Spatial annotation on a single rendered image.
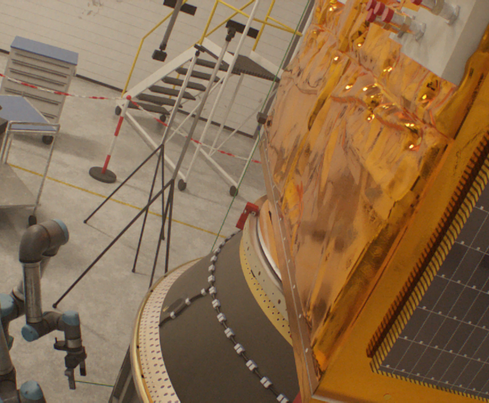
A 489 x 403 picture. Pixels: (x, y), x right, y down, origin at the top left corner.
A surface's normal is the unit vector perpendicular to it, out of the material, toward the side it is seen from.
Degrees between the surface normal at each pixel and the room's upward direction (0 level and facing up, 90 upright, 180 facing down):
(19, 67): 90
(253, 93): 90
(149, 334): 43
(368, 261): 89
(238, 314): 62
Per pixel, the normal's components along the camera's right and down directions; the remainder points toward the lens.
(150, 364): -0.34, -0.76
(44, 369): 0.37, -0.85
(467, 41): 0.03, 0.41
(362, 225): -0.91, -0.35
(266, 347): -0.51, -0.45
